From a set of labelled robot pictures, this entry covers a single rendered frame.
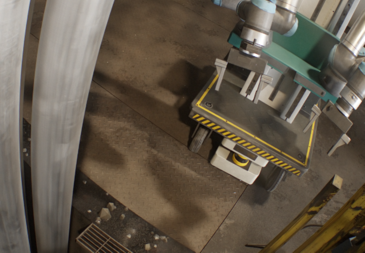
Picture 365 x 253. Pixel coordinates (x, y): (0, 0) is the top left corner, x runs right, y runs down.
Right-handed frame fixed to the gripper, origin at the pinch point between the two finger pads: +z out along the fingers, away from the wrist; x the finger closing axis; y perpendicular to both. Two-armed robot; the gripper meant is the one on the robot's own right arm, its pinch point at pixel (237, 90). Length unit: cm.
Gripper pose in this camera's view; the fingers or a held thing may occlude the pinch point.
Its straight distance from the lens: 132.4
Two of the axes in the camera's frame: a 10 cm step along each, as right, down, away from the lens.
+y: 1.1, -2.2, 9.7
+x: -9.5, -3.1, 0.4
